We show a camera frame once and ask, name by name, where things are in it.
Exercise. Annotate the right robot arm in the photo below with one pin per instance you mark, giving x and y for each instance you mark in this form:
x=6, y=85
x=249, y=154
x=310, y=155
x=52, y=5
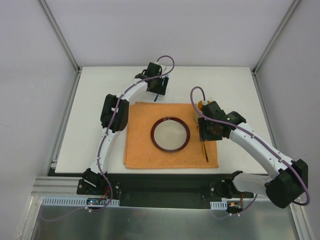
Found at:
x=286, y=181

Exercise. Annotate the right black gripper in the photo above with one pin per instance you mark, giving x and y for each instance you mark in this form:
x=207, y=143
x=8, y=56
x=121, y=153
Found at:
x=207, y=133

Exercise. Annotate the orange cloth placemat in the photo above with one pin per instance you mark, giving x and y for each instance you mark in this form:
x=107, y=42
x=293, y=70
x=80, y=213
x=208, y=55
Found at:
x=141, y=153

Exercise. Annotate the blue metal fork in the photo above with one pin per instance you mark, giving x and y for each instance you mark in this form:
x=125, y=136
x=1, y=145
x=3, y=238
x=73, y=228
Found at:
x=156, y=97

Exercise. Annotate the gold spoon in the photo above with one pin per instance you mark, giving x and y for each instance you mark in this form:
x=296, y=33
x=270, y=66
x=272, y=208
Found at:
x=203, y=148
x=206, y=154

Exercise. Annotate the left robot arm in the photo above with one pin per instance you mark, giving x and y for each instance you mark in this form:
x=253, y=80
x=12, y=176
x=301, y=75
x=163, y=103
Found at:
x=114, y=119

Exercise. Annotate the white floral mug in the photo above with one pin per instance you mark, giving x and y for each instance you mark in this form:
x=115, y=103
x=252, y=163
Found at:
x=199, y=106

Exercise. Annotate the white cable duct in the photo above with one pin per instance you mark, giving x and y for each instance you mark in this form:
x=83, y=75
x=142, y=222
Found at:
x=219, y=205
x=74, y=201

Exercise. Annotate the right aluminium frame post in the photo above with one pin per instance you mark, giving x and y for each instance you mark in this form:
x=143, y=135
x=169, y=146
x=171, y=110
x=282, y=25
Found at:
x=276, y=35

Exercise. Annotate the aluminium frame post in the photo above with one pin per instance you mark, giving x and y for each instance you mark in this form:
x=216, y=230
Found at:
x=59, y=34
x=276, y=35

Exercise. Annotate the aluminium front rail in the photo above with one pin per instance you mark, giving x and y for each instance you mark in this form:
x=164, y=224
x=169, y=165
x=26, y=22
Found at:
x=55, y=186

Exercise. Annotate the red rimmed plate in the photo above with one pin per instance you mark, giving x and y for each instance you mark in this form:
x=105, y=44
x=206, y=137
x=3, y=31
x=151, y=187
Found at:
x=170, y=134

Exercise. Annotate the right white cable duct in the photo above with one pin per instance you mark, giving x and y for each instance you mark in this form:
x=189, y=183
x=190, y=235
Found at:
x=219, y=205

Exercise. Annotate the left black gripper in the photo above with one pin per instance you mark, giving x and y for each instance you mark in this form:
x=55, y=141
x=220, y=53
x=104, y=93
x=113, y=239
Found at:
x=158, y=87

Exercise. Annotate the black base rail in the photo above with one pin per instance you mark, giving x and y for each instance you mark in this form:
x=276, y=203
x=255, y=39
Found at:
x=181, y=191

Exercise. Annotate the left aluminium frame post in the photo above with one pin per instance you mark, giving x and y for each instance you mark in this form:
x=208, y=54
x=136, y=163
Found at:
x=59, y=34

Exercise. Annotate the left white cable duct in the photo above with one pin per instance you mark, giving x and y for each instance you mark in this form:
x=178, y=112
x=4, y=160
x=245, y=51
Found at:
x=74, y=201

